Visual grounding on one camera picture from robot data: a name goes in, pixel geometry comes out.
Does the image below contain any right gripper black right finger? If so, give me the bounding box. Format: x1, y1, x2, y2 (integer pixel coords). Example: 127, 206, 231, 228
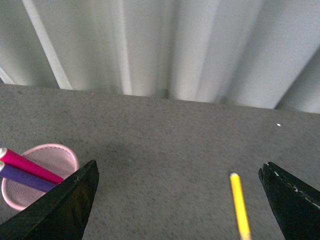
258, 162, 320, 240

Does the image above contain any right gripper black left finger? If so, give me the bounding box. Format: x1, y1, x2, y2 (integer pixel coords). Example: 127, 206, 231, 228
0, 160, 99, 240

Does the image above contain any purple marker pen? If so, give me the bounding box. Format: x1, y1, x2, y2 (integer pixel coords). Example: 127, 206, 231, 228
0, 161, 56, 193

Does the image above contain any pink marker pen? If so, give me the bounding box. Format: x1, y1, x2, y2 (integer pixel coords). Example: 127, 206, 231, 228
0, 147, 64, 185

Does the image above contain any pink mesh cup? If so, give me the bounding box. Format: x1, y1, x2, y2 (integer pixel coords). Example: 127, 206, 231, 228
1, 143, 80, 211

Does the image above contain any yellow marker pen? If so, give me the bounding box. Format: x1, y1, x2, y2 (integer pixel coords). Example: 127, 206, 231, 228
229, 172, 252, 240

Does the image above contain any white pleated curtain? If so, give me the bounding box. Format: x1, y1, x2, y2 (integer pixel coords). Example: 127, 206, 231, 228
0, 0, 320, 113

